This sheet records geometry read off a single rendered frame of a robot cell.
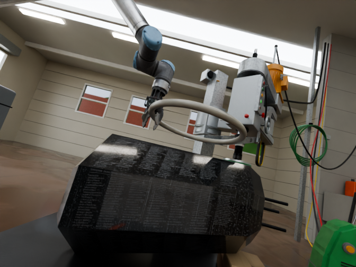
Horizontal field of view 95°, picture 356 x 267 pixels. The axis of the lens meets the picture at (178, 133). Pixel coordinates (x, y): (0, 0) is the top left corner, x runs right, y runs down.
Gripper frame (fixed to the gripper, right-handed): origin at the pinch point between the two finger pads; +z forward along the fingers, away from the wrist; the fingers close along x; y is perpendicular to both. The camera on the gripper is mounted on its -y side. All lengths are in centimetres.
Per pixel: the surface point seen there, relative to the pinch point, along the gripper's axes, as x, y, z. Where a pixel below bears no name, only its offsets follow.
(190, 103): 22.1, 24.3, -6.4
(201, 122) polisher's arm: 17, -115, -48
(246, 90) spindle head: 51, -44, -57
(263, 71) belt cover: 61, -43, -77
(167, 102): 12.7, 21.9, -6.1
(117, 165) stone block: -17.3, -14.3, 24.0
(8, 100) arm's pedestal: -39, 35, 10
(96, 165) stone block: -28.1, -10.7, 27.1
